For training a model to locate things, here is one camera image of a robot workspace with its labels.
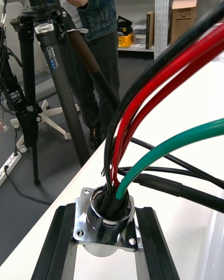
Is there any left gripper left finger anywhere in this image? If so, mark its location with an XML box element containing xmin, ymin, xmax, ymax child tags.
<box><xmin>31</xmin><ymin>203</ymin><xmax>77</xmax><ymax>280</ymax></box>

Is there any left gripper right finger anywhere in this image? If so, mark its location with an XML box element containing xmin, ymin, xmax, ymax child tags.
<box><xmin>134</xmin><ymin>206</ymin><xmax>181</xmax><ymax>280</ymax></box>

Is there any red black green cable bundle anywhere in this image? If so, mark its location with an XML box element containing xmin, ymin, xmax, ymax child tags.
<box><xmin>73</xmin><ymin>0</ymin><xmax>224</xmax><ymax>258</ymax></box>

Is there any white power strip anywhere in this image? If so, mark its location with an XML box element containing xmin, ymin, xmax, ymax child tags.
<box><xmin>0</xmin><ymin>151</ymin><xmax>22</xmax><ymax>187</ymax></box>

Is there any white-legged office chair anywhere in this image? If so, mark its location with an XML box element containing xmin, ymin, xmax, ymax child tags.
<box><xmin>10</xmin><ymin>71</ymin><xmax>81</xmax><ymax>154</ymax></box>

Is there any black tripod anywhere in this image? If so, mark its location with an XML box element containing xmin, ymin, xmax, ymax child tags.
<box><xmin>9</xmin><ymin>0</ymin><xmax>121</xmax><ymax>186</ymax></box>

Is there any person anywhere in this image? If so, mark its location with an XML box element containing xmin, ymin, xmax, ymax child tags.
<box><xmin>44</xmin><ymin>0</ymin><xmax>124</xmax><ymax>150</ymax></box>

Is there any grey metal shelf with goods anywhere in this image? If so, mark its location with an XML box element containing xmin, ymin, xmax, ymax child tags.
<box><xmin>114</xmin><ymin>0</ymin><xmax>224</xmax><ymax>60</ymax></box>

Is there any black power cable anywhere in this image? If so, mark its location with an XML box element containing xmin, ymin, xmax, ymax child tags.
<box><xmin>4</xmin><ymin>165</ymin><xmax>53</xmax><ymax>206</ymax></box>

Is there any black stand with cables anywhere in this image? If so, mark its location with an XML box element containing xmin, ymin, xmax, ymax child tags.
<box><xmin>0</xmin><ymin>0</ymin><xmax>28</xmax><ymax>149</ymax></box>

